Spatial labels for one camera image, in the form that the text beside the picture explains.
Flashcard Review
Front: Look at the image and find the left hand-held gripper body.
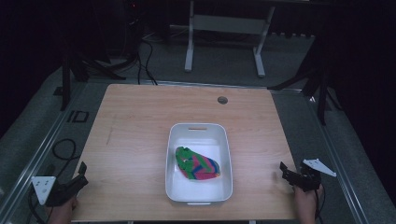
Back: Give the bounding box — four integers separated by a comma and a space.
31, 174, 90, 208

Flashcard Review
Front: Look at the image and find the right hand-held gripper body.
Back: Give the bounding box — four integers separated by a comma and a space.
285, 158, 337, 193

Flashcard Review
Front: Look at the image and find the person's left hand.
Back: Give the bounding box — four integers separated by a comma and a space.
46, 196, 79, 224

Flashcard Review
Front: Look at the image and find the person's right hand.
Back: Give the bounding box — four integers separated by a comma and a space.
293, 184, 324, 224

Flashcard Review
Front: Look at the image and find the colourful striped cloth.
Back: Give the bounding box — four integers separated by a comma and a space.
175, 146, 221, 182

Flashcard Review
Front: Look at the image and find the white plastic bin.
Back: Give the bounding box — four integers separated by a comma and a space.
164, 122, 234, 206

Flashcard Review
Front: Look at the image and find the black tripod stand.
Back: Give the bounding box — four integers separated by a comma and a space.
60, 43, 128, 112
268, 55, 344, 127

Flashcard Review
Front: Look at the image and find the white metal stand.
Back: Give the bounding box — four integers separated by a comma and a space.
184, 0, 276, 78

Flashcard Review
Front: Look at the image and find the black looped cable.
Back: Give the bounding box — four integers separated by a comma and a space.
51, 137, 80, 179

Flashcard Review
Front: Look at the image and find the right hand-held gripper cable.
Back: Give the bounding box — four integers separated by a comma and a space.
313, 184, 327, 224

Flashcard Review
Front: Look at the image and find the hand-held gripper cable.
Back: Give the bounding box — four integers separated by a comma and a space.
313, 184, 327, 224
27, 186, 48, 224

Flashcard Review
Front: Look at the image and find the left hand-held gripper cable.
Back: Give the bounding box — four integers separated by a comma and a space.
27, 186, 48, 224

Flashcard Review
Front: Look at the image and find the aluminium floor rail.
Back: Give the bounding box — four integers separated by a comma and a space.
0, 81, 90, 224
303, 92, 372, 224

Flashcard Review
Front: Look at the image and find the black floor cable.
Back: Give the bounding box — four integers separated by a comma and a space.
135, 36, 159, 86

